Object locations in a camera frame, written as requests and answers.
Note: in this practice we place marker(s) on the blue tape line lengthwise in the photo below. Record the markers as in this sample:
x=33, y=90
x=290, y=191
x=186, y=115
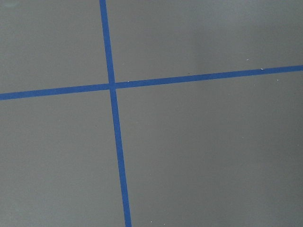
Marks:
x=115, y=113

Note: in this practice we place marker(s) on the blue tape line crosswise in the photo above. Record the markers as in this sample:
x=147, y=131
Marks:
x=147, y=82

